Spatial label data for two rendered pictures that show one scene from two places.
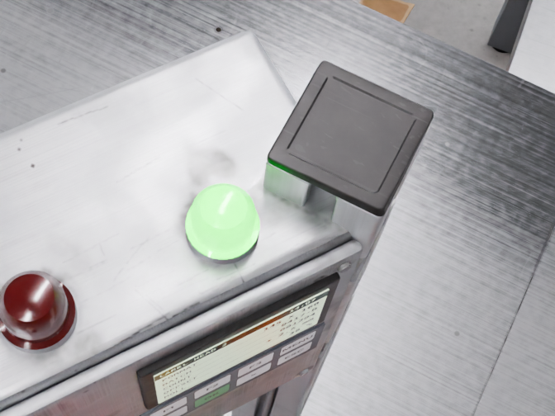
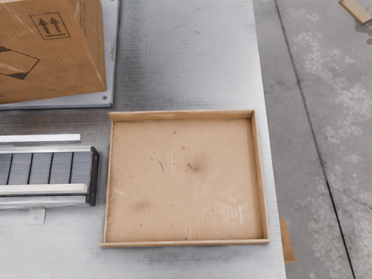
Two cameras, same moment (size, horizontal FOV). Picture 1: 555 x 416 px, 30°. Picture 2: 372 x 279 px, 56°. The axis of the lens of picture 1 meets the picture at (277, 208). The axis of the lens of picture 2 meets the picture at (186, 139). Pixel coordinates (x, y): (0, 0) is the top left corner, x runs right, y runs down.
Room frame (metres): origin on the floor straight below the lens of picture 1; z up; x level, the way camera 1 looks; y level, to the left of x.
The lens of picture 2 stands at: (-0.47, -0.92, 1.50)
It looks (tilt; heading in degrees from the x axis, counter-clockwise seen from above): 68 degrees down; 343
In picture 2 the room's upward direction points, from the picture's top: 2 degrees counter-clockwise
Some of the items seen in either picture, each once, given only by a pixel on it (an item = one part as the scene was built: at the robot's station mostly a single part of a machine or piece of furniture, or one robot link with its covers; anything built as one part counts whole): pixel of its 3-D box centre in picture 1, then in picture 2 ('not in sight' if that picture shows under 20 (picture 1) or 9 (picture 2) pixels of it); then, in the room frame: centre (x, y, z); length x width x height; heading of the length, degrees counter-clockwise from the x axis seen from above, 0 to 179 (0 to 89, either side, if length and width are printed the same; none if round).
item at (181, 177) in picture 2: not in sight; (182, 174); (-0.28, -0.97, 0.85); 0.30 x 0.26 x 0.04; 73
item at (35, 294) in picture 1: (33, 306); not in sight; (0.09, 0.07, 1.49); 0.03 x 0.03 x 0.02
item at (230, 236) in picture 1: (223, 217); not in sight; (0.13, 0.02, 1.49); 0.03 x 0.03 x 0.02
